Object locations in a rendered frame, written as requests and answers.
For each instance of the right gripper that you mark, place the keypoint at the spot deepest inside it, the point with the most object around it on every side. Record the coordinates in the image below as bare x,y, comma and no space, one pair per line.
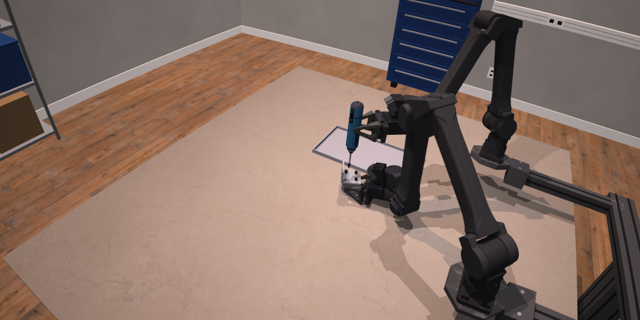
375,123

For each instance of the dark blue electric screwdriver barrel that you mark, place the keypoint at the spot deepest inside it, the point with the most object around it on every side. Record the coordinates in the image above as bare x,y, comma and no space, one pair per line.
355,120

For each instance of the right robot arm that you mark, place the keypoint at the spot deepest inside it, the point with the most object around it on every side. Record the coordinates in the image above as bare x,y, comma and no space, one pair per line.
499,119

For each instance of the grey l-shaped bracket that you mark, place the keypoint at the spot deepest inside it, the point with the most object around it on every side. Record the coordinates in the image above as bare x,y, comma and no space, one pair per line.
348,178

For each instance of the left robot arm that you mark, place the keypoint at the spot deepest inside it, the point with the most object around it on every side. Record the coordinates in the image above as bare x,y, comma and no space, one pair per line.
484,260

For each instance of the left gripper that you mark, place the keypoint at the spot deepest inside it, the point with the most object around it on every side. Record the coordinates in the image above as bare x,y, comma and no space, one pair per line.
363,191

